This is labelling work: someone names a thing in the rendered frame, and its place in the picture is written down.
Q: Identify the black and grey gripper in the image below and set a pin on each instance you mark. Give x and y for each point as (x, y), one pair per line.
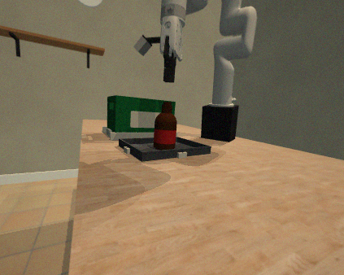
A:
(171, 36)

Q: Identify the brown glass bottle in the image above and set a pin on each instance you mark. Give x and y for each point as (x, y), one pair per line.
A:
(165, 128)

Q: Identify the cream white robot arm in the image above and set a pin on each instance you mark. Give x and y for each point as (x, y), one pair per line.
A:
(232, 22)

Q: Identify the dark green crate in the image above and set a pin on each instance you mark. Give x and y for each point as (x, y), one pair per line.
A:
(132, 115)

